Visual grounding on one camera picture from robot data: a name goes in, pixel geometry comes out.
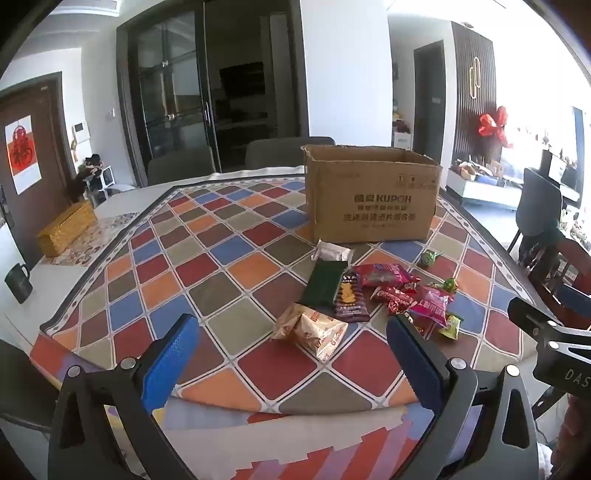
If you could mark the dark glass sliding door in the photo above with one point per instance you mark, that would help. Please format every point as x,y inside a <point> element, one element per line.
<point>171,92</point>

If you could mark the round green candy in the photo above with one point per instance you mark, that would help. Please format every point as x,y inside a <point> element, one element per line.
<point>428,258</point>

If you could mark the grey dining chair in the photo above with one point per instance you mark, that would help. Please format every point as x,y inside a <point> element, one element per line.
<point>180,164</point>
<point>277,152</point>

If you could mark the woven golden tissue box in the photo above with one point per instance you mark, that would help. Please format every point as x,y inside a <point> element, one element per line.
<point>64,228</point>

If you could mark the beige snack packet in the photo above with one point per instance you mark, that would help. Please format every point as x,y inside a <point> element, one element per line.
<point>288,323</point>
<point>323,337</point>

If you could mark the dark plush toy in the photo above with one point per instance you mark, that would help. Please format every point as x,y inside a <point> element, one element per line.
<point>87,173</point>

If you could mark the white snack packet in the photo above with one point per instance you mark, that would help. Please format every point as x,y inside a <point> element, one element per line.
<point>332,251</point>

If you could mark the dark interior door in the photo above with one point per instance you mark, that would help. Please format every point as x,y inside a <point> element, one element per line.
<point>429,101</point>

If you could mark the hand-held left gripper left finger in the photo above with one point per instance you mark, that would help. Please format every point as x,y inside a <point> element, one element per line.
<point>171,360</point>

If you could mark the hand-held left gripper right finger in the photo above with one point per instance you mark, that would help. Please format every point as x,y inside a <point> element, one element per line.
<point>413,360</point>

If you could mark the yellow-green candy packet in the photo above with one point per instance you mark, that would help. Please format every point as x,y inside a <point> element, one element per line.
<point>451,326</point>

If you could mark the white low cabinet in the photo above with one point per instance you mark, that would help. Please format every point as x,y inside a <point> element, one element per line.
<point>480,191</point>

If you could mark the dark blue chair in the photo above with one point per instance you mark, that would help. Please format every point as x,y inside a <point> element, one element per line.
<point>538,203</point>

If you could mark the pink snack packet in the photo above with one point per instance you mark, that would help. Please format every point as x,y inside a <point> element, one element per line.
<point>429,307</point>

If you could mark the dark green snack packet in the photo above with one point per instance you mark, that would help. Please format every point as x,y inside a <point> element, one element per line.
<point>323,281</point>

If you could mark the brown cardboard box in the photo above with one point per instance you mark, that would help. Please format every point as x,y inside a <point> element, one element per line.
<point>369,207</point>

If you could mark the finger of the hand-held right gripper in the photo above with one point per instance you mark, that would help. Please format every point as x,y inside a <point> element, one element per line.
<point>531,314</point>

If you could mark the red bow decoration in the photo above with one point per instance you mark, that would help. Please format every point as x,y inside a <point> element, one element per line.
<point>491,124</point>

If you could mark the wooden chair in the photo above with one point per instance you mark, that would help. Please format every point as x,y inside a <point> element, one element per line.
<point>563,272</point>

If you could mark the brown coffee packet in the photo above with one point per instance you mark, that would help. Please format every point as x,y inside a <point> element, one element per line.
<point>351,297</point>

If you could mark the checkered tablecloth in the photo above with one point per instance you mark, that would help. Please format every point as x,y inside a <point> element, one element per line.
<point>221,249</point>

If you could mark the green lollipop candy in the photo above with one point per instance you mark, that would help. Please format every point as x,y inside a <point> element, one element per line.
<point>448,285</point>

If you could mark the red paper door poster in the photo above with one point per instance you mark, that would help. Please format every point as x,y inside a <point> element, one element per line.
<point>21,157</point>

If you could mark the patterned placemat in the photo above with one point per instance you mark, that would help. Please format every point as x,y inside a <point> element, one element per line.
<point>111,226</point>

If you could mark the small red snack packet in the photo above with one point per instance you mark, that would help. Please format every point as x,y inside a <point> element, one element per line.
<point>395,297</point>

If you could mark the brown entrance door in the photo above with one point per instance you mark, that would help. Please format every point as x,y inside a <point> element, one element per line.
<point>51,138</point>

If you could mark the gold wall ornament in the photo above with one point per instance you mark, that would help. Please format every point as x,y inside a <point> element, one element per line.
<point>474,76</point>

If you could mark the large red snack packet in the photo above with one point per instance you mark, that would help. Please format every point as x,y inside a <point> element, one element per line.
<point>383,275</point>

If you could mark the black mug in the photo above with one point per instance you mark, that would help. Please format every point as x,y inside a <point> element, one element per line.
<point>18,284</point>

